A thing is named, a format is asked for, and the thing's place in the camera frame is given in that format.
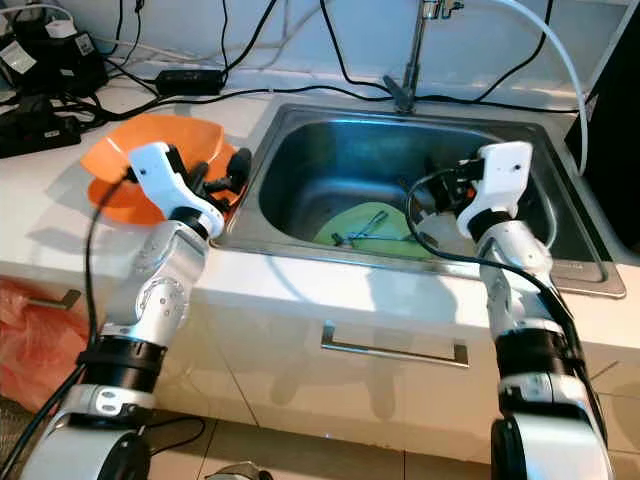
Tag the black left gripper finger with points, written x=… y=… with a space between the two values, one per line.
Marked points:
x=239 y=168
x=190 y=170

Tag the orange bowl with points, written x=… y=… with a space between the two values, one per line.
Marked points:
x=140 y=140

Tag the orange plate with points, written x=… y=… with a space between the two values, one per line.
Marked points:
x=115 y=208

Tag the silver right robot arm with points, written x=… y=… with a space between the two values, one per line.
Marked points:
x=520 y=260

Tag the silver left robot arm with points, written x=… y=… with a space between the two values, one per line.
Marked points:
x=160 y=290

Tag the white kitchen cabinet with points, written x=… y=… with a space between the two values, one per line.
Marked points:
x=310 y=400

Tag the green plate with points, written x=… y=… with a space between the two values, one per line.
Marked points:
x=400 y=225

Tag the black power adapter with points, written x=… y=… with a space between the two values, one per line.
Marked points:
x=190 y=82

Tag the stainless steel sink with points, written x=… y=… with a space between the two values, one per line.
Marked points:
x=360 y=160

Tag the grey metal faucet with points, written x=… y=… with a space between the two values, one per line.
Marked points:
x=400 y=97

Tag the black appliance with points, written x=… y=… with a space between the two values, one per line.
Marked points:
x=610 y=150

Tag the black power strip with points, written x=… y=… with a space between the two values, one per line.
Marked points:
x=40 y=125

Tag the black charger with white label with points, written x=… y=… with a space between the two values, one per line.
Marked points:
x=60 y=60

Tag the grey robot left foot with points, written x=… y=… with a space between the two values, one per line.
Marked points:
x=248 y=472

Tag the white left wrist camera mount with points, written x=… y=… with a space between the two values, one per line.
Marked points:
x=160 y=180

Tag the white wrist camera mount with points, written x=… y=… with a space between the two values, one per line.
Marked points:
x=505 y=170
x=160 y=180

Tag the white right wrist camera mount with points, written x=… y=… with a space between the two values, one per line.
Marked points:
x=505 y=170

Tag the chrome wall valve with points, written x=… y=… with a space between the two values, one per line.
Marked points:
x=440 y=10

